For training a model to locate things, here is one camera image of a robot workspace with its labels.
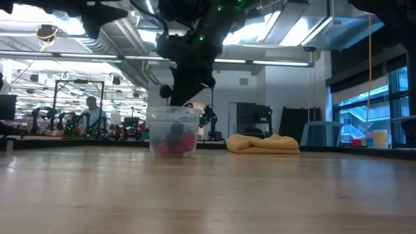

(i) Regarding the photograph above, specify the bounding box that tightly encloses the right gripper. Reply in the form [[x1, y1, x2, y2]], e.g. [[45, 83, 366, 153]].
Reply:
[[155, 29, 226, 107]]

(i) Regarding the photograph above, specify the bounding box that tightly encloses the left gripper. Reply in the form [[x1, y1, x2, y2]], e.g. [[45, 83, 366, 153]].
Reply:
[[55, 0, 129, 40]]

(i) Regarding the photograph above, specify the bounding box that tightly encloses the clear plastic tupperware cup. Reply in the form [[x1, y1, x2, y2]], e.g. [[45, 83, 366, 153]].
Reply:
[[146, 106, 203, 159]]

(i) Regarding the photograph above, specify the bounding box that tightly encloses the red strawberry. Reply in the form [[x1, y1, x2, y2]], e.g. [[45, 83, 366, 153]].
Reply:
[[158, 143, 173, 158], [181, 131, 197, 153]]

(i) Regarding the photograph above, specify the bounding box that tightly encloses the black cabinet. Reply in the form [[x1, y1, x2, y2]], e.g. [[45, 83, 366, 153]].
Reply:
[[235, 102, 274, 138]]

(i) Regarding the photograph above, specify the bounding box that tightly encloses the folded yellow cloth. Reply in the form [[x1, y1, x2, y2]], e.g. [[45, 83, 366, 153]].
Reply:
[[226, 133, 301, 155]]

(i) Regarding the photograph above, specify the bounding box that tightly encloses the black panel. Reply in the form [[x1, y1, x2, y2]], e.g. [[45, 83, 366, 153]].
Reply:
[[278, 107, 322, 141]]

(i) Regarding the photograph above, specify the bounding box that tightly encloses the white office chair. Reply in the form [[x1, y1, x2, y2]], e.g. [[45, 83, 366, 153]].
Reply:
[[301, 121, 345, 148]]

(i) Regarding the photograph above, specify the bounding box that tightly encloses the yellow container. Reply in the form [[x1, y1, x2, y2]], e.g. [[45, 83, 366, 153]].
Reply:
[[372, 129, 389, 150]]

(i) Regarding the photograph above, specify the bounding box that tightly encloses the ceiling cable reel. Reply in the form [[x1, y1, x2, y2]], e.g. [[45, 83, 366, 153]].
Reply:
[[35, 23, 59, 43]]

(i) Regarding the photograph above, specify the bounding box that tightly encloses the black rig frame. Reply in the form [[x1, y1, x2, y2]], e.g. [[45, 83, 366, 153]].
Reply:
[[49, 79, 105, 131]]

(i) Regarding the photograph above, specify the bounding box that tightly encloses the black rig post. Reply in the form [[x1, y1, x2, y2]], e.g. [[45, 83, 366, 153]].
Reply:
[[404, 45, 416, 116]]

